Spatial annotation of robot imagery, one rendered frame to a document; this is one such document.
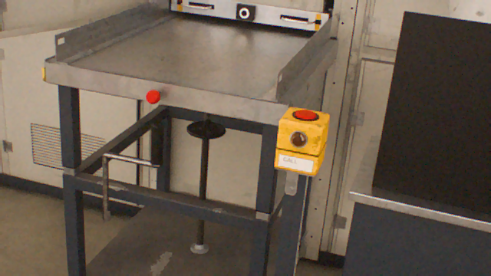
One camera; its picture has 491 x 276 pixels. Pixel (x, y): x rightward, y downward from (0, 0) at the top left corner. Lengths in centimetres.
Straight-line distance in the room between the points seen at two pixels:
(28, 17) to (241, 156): 87
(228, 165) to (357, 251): 103
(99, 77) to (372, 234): 73
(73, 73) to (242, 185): 93
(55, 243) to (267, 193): 112
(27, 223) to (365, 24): 148
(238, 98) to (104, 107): 105
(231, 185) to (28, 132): 87
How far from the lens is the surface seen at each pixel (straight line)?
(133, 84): 141
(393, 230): 119
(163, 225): 207
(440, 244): 120
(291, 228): 116
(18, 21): 182
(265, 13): 195
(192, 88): 134
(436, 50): 109
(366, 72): 192
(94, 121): 233
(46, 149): 252
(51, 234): 237
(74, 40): 156
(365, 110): 196
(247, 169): 215
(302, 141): 104
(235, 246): 198
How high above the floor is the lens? 128
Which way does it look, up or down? 23 degrees down
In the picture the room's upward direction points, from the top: 5 degrees clockwise
